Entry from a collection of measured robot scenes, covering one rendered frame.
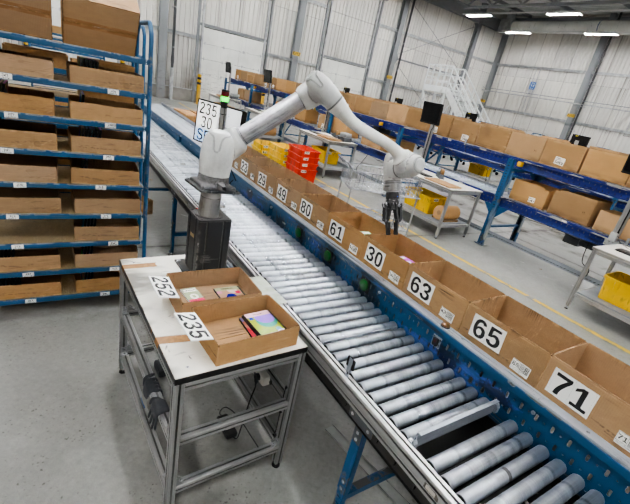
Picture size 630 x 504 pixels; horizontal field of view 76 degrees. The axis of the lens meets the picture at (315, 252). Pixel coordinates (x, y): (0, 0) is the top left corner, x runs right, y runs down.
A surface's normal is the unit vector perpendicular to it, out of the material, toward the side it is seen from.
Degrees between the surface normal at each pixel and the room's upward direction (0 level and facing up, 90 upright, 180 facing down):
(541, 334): 89
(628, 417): 90
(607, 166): 90
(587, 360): 90
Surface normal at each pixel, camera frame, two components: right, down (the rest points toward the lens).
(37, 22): 0.36, 0.80
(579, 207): -0.86, 0.03
